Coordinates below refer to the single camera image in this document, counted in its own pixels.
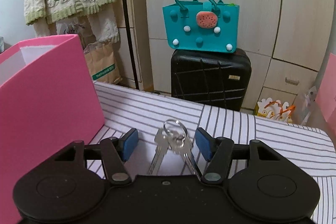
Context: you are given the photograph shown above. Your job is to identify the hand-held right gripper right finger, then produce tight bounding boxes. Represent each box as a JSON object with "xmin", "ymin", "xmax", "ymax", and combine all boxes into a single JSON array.
[{"xmin": 196, "ymin": 127, "xmax": 280, "ymax": 185}]

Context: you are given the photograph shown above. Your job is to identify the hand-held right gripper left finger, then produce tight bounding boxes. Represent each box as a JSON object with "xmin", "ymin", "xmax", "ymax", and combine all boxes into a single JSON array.
[{"xmin": 54, "ymin": 128, "xmax": 139, "ymax": 185}]

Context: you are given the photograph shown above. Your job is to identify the silver keys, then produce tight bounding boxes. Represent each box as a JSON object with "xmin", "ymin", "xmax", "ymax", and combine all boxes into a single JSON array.
[{"xmin": 147, "ymin": 119, "xmax": 202, "ymax": 177}]

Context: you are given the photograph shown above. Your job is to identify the pink cardboard box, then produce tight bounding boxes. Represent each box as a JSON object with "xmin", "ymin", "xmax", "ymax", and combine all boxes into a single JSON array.
[{"xmin": 0, "ymin": 34, "xmax": 105, "ymax": 219}]

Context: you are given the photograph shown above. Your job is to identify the striped tablecloth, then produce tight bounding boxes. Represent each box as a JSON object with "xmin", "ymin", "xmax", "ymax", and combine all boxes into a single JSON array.
[{"xmin": 87, "ymin": 81, "xmax": 336, "ymax": 224}]

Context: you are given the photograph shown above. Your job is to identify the black suitcase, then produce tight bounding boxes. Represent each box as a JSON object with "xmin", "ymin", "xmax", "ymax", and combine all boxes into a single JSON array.
[{"xmin": 171, "ymin": 48, "xmax": 252, "ymax": 112}]

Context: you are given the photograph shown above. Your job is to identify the brown paper bag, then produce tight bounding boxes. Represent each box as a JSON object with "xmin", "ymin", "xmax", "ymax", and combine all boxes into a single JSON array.
[{"xmin": 84, "ymin": 40, "xmax": 123, "ymax": 84}]

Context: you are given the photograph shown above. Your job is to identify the white plastic bag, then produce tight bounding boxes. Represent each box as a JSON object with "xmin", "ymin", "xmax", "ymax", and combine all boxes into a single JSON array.
[{"xmin": 298, "ymin": 86, "xmax": 319, "ymax": 126}]

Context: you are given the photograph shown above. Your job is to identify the black clothes rack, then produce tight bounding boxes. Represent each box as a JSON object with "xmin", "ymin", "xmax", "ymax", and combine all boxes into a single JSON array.
[{"xmin": 118, "ymin": 0, "xmax": 139, "ymax": 89}]

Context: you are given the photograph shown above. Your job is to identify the teal felt handbag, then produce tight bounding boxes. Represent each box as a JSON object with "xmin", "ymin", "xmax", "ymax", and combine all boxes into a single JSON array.
[{"xmin": 162, "ymin": 0, "xmax": 240, "ymax": 52}]

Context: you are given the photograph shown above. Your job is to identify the cream fleece pants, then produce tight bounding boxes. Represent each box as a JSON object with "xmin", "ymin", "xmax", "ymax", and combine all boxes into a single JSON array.
[{"xmin": 34, "ymin": 5, "xmax": 120, "ymax": 43}]

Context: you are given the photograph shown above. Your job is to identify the white gift bag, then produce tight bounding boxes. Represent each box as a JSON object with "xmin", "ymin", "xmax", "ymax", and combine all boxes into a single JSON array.
[{"xmin": 56, "ymin": 21, "xmax": 92, "ymax": 50}]

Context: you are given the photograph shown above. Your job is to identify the pink paper bag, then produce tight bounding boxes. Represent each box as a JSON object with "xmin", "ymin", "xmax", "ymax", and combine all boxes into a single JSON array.
[{"xmin": 315, "ymin": 53, "xmax": 336, "ymax": 130}]

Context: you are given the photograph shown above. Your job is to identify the light wooden cabinet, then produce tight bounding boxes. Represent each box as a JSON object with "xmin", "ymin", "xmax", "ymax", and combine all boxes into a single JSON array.
[{"xmin": 104, "ymin": 0, "xmax": 147, "ymax": 90}]

